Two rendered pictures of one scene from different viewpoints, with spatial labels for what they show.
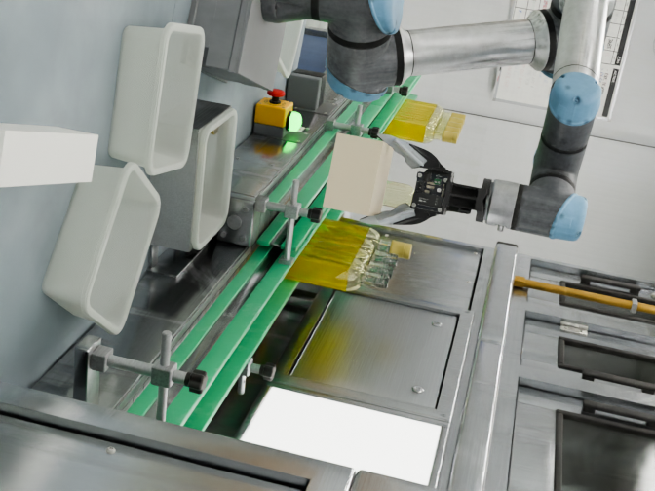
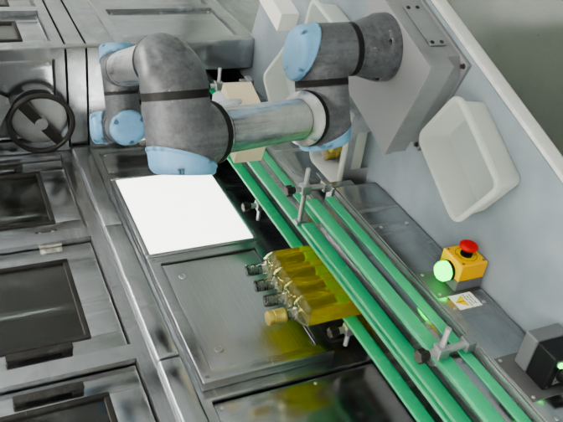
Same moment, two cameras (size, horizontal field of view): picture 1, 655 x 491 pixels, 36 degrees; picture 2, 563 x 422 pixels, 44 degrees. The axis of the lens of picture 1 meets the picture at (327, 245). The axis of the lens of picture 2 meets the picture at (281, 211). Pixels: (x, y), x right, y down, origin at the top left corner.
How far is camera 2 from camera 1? 3.03 m
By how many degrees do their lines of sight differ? 113
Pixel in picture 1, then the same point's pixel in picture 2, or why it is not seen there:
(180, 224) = not seen: hidden behind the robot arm
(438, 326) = (215, 346)
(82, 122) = not seen: hidden behind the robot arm
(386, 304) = (271, 351)
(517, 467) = (98, 275)
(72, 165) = (271, 12)
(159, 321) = (283, 148)
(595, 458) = (51, 308)
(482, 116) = not seen: outside the picture
